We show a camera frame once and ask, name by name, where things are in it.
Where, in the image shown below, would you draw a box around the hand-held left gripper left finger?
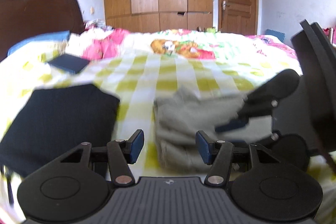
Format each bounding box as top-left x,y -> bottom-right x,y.
60,130 -> 145,186

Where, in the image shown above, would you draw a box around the blue foam mat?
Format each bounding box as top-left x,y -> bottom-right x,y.
265,29 -> 285,42

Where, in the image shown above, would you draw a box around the grey pants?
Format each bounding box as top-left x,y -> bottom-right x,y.
154,85 -> 275,173

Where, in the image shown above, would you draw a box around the dark wooden headboard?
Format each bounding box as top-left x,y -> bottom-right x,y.
0,0 -> 86,62

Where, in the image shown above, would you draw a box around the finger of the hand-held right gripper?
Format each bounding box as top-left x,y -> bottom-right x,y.
262,131 -> 309,172
215,69 -> 300,133

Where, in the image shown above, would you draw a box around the folded black cloth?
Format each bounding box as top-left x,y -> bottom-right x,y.
0,84 -> 121,178

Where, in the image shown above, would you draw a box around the dark flat notebook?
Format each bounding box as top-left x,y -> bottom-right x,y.
47,53 -> 91,75

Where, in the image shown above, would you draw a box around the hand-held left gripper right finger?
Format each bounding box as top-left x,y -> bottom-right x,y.
196,130 -> 281,186

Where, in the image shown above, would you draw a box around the blue pillow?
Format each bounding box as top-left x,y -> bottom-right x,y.
8,31 -> 71,56

